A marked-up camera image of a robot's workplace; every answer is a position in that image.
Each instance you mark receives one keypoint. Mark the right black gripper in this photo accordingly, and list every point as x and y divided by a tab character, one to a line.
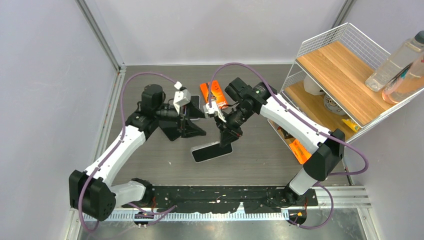
228	132

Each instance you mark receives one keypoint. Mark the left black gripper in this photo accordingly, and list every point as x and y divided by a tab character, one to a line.
187	128

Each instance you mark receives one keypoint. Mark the orange razor box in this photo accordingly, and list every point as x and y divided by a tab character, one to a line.
216	94

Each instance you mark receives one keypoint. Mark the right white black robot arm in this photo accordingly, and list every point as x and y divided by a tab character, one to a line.
325	146

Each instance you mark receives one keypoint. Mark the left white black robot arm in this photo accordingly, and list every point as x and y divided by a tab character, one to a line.
92	192

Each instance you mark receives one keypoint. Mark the phone in lilac case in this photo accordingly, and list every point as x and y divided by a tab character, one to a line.
192	110

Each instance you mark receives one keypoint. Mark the bare black phone left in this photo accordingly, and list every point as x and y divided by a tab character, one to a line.
171	129

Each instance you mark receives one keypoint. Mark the orange packet under shelf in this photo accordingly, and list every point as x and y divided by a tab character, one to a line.
299	151

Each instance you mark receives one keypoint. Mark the white round container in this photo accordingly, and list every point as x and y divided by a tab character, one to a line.
311	87

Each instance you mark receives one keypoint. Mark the yellow snack packet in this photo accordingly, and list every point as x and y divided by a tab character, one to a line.
351	124

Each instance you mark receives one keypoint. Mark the pink tinted bottle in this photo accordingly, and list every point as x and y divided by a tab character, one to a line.
406	83

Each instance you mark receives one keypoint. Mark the clear water bottle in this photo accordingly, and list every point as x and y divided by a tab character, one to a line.
396	62

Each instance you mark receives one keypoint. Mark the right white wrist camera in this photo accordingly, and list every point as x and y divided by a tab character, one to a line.
213	110

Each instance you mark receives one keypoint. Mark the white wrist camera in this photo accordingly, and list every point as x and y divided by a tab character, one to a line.
213	110
181	98

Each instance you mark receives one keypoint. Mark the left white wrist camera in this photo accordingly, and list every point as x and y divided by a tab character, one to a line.
181	98

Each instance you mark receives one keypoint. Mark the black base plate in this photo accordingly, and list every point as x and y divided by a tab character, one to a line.
223	199

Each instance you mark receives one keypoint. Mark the white wire wooden shelf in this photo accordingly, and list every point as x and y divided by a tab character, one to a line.
339	61

